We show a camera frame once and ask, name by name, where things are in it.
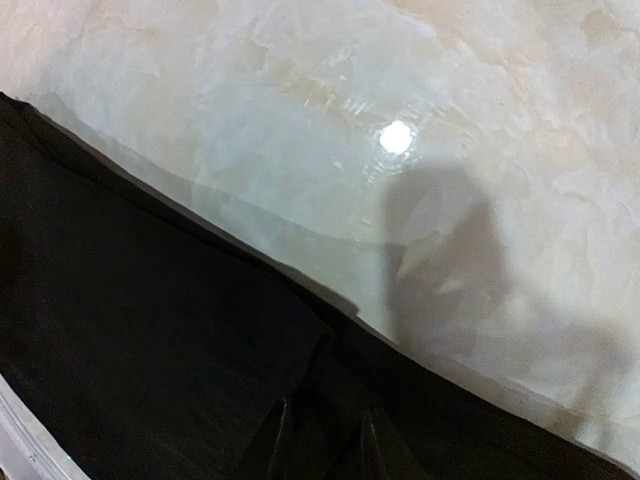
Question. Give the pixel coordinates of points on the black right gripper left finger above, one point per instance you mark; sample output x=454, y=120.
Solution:
x=268, y=455

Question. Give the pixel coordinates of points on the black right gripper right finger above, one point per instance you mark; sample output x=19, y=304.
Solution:
x=383, y=452

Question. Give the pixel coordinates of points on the black trousers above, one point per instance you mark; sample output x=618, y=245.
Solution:
x=153, y=349

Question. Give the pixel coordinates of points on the aluminium front rail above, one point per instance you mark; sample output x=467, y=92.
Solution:
x=28, y=449

